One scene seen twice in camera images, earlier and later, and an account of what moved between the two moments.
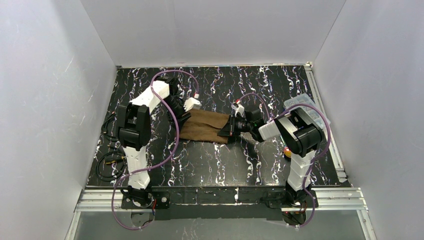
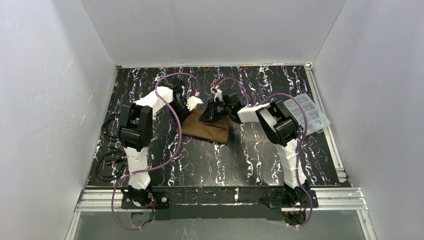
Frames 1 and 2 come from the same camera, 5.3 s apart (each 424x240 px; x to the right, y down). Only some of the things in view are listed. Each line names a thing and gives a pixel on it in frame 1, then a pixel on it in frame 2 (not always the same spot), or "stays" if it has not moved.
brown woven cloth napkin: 205,125 stays
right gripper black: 232,124 → 212,110
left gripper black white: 180,110 stays
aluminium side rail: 316,94 stays
